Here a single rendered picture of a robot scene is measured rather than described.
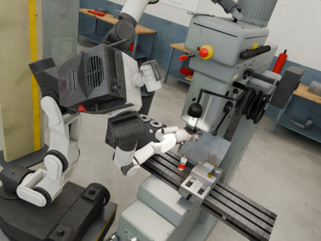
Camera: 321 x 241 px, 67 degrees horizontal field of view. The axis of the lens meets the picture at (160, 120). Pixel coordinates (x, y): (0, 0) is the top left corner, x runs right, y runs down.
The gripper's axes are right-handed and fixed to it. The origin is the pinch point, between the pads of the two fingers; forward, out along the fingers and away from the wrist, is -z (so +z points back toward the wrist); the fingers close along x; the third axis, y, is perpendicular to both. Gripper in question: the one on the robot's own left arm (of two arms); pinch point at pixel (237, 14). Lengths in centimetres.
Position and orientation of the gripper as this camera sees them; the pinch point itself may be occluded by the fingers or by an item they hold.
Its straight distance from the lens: 133.0
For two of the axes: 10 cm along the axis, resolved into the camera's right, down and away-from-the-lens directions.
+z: -6.8, -7.4, -0.5
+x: -3.6, 3.9, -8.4
